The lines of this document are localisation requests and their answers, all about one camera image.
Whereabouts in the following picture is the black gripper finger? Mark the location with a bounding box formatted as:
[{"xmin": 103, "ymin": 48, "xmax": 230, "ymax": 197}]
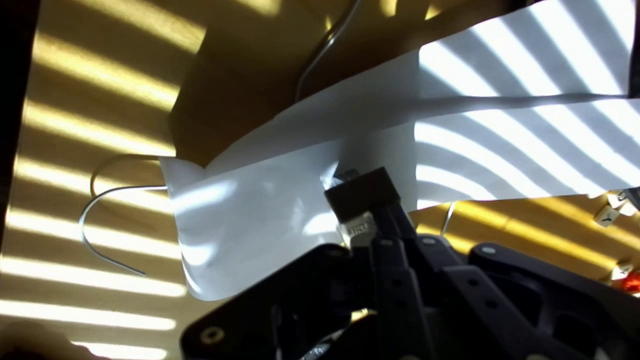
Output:
[
  {"xmin": 324, "ymin": 167, "xmax": 408, "ymax": 228},
  {"xmin": 331, "ymin": 210, "xmax": 377, "ymax": 254}
]

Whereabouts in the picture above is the white cloth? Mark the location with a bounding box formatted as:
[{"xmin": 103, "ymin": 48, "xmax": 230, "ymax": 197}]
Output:
[{"xmin": 159, "ymin": 0, "xmax": 640, "ymax": 305}]

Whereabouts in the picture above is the thin white wire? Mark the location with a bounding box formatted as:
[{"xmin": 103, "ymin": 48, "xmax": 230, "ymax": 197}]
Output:
[{"xmin": 77, "ymin": 0, "xmax": 366, "ymax": 277}]

